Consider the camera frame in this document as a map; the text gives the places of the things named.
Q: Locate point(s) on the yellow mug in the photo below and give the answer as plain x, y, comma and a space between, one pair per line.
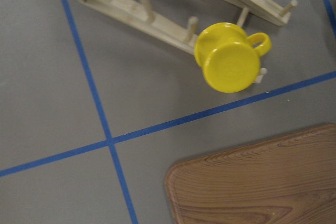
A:
228, 57

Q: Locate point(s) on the wooden tray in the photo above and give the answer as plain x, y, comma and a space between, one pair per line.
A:
288, 179

